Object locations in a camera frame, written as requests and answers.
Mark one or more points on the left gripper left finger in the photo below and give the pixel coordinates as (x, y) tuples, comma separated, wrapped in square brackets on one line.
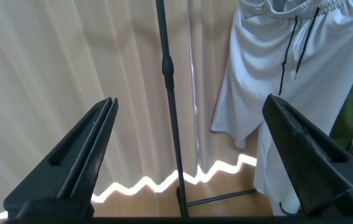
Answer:
[(39, 186)]

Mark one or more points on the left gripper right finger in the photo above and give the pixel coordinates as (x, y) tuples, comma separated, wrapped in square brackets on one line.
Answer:
[(316, 186)]

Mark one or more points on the pale grey shorts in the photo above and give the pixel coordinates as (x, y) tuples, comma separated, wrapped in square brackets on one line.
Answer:
[(257, 77)]

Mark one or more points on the black clothes rack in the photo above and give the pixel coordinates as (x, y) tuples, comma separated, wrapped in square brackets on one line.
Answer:
[(167, 68)]

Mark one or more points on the beige curtain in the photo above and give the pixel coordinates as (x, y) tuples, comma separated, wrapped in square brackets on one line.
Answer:
[(55, 77)]

